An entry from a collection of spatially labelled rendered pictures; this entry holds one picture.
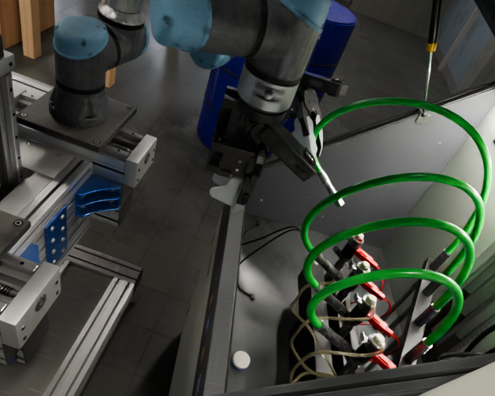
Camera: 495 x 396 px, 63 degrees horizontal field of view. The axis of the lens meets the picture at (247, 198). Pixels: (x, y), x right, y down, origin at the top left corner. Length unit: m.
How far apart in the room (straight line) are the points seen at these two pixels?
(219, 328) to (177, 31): 0.61
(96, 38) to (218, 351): 0.73
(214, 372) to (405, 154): 0.74
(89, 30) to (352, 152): 0.72
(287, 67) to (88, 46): 0.62
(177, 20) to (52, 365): 1.37
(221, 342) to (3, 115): 0.66
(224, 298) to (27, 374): 0.89
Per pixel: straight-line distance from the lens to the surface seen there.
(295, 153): 0.58
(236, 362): 0.97
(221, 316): 0.89
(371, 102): 0.84
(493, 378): 0.62
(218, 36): 0.45
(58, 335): 1.68
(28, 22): 3.51
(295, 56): 0.50
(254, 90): 0.52
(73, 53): 1.04
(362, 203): 1.27
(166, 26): 0.44
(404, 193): 1.27
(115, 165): 1.14
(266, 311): 1.08
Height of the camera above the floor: 1.70
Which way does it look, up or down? 41 degrees down
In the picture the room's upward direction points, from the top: 21 degrees clockwise
